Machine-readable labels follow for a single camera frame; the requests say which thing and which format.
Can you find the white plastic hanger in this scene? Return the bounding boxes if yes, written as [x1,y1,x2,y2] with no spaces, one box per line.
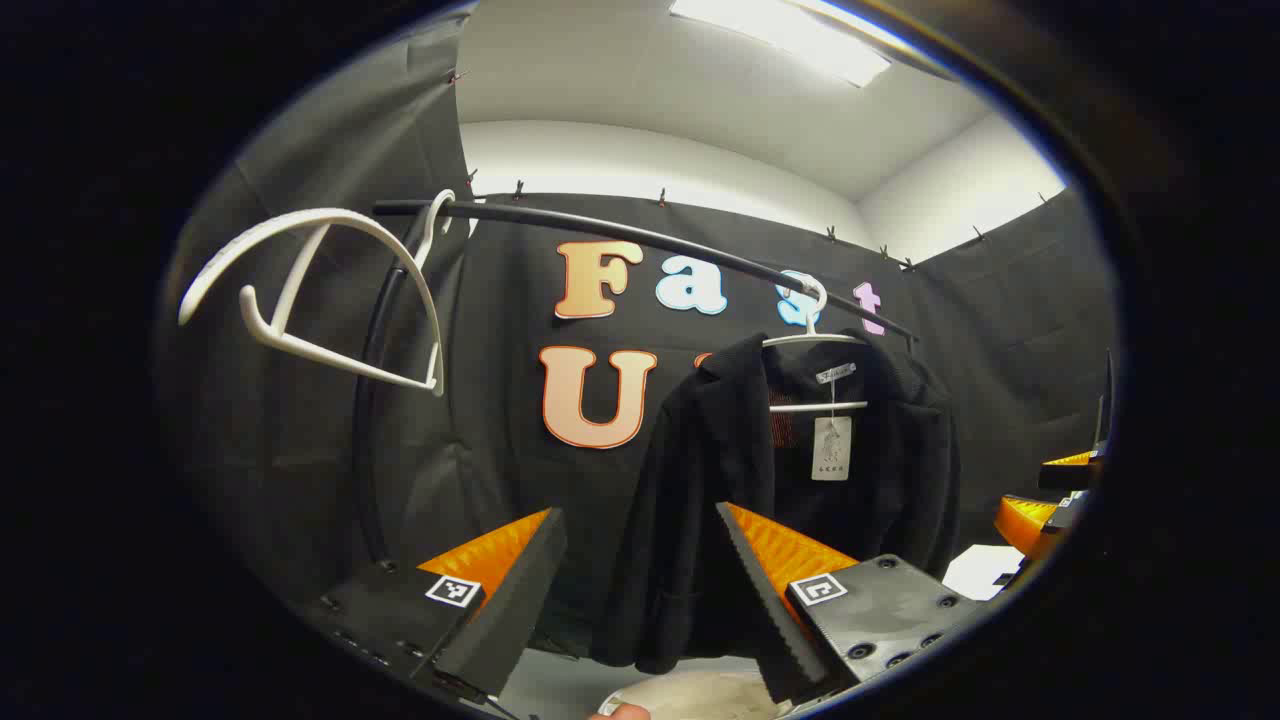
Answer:
[178,188,458,398]
[762,272,871,414]

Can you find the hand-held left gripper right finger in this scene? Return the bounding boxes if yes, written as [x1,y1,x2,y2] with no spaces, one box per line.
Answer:
[715,502,986,706]

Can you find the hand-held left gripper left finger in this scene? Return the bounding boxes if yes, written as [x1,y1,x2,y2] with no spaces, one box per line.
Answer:
[300,507,568,701]

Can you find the black jacket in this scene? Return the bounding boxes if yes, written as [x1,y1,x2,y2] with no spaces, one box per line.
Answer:
[590,330,963,676]

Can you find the white box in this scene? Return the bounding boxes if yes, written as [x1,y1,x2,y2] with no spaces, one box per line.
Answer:
[942,543,1026,601]

